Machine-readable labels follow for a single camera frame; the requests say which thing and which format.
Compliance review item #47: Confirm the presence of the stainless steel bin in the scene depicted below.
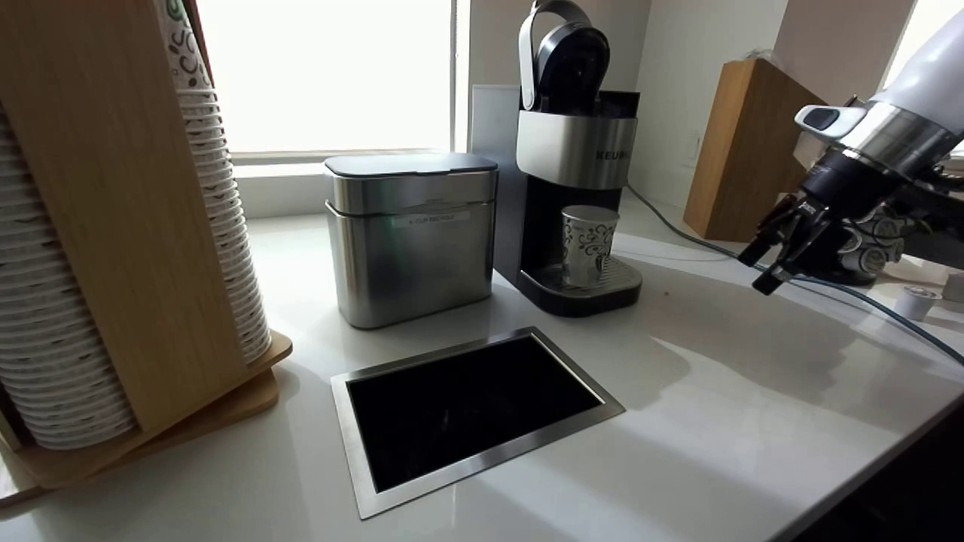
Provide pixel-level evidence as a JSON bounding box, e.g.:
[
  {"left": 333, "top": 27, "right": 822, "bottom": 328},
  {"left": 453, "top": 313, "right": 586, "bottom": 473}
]
[{"left": 322, "top": 147, "right": 502, "bottom": 333}]

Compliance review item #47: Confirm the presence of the bright window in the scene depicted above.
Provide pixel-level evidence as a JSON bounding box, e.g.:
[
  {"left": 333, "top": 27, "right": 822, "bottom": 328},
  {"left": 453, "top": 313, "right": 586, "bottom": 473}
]
[{"left": 193, "top": 0, "right": 477, "bottom": 169}]

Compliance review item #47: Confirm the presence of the black silver coffee maker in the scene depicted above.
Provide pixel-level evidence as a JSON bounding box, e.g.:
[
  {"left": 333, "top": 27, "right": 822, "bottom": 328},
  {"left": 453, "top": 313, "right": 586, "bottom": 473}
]
[{"left": 490, "top": 0, "right": 645, "bottom": 319}]

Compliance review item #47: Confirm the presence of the steel framed counter opening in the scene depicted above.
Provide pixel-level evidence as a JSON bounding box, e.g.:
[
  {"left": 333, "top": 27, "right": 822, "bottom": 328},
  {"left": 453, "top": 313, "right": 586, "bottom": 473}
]
[{"left": 329, "top": 325, "right": 628, "bottom": 524}]

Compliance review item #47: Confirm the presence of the wooden cup dispenser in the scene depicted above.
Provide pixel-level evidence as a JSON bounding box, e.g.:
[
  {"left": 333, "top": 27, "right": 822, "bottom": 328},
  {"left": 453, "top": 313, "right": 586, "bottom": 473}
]
[{"left": 0, "top": 0, "right": 295, "bottom": 507}]

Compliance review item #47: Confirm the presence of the patterned paper coffee cup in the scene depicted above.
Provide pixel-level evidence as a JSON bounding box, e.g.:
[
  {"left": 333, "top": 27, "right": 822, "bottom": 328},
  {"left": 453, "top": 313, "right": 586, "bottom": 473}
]
[{"left": 556, "top": 202, "right": 623, "bottom": 292}]

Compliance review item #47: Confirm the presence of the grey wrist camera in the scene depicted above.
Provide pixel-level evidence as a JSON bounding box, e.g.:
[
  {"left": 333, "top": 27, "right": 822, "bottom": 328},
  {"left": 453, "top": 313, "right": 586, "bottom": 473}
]
[{"left": 791, "top": 101, "right": 867, "bottom": 143}]

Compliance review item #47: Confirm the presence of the small white plastic piece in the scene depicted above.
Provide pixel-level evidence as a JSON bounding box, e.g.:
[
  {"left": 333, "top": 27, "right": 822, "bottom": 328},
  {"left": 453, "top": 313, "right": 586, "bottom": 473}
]
[{"left": 895, "top": 283, "right": 941, "bottom": 324}]

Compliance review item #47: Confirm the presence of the black power cord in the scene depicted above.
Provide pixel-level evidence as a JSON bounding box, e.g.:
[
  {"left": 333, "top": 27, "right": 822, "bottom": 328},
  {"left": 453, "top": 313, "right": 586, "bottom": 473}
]
[{"left": 623, "top": 181, "right": 752, "bottom": 255}]

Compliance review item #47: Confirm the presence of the stack of white paper cups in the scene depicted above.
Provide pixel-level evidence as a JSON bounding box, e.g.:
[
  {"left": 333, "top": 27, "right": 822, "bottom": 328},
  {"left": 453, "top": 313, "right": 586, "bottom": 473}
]
[
  {"left": 155, "top": 0, "right": 273, "bottom": 371},
  {"left": 0, "top": 110, "right": 141, "bottom": 453}
]

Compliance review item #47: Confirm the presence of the wooden block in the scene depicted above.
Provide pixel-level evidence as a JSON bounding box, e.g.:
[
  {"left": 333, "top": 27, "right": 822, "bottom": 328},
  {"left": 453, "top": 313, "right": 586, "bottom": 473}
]
[{"left": 682, "top": 55, "right": 829, "bottom": 244}]

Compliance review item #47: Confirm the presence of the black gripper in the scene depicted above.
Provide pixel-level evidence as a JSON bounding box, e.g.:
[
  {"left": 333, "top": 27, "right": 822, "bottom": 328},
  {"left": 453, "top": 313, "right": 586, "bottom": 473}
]
[{"left": 734, "top": 147, "right": 891, "bottom": 299}]

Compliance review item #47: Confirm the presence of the blue cable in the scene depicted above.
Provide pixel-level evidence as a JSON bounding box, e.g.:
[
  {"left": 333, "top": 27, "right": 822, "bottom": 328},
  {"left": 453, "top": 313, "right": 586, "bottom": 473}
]
[{"left": 791, "top": 273, "right": 964, "bottom": 368}]

